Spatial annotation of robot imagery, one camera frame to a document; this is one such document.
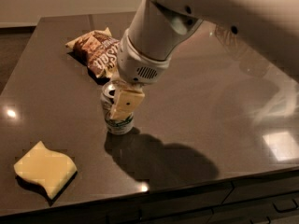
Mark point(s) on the dark cabinet drawer handle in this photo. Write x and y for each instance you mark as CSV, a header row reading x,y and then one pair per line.
x,y
285,206

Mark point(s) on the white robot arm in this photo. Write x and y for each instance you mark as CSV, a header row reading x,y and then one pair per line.
x,y
271,27

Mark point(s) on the green white 7up can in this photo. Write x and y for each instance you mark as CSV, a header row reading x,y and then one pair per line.
x,y
118,123

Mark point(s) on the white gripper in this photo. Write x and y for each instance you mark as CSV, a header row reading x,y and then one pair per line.
x,y
136,64

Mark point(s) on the brown chip bag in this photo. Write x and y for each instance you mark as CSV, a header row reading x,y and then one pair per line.
x,y
98,50

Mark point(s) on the yellow wavy sponge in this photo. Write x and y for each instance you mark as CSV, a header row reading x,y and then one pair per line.
x,y
46,168

